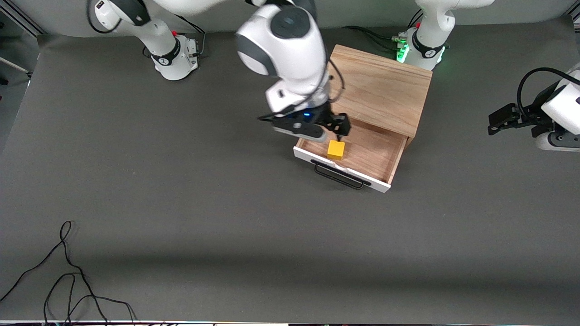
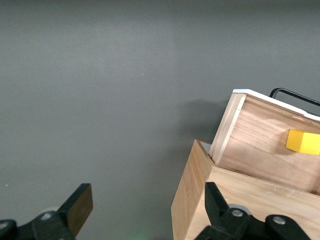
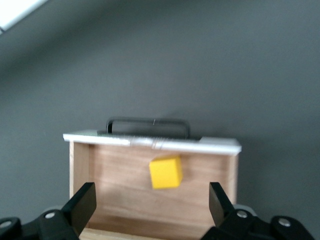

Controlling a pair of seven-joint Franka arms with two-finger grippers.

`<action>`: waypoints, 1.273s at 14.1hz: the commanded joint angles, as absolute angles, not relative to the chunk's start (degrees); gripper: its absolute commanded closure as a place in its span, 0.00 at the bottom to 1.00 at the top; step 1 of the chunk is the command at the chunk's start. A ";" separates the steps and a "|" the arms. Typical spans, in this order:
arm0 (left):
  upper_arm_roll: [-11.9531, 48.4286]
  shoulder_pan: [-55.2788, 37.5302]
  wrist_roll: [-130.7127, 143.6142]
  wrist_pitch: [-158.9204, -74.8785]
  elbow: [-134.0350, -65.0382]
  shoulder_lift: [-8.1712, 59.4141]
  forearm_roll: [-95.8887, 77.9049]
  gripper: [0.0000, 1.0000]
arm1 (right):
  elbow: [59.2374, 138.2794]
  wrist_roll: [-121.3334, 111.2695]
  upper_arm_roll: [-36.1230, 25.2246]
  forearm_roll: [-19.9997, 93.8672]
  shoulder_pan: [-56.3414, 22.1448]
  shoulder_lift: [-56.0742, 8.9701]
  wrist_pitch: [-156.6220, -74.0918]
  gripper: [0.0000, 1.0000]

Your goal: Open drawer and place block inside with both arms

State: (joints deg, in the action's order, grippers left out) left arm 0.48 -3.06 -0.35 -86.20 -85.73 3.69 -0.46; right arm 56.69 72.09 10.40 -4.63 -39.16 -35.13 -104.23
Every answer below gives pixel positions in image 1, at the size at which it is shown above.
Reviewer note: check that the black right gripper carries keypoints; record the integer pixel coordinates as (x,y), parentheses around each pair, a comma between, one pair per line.
(329,119)

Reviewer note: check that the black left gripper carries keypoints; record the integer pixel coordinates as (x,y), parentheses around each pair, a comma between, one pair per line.
(528,117)

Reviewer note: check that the yellow wooden cube block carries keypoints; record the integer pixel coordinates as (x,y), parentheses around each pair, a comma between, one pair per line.
(336,150)

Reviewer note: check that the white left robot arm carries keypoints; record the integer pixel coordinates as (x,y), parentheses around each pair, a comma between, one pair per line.
(430,27)

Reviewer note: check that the light wooden drawer cabinet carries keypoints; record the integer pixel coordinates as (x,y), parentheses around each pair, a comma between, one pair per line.
(385,86)

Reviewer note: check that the grey table cover sheet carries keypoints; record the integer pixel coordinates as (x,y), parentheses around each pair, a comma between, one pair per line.
(272,226)

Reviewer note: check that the thin light rod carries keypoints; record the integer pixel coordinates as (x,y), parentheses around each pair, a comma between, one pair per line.
(16,67)

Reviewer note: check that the aluminium frame rail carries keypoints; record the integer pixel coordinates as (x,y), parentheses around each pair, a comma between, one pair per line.
(25,21)

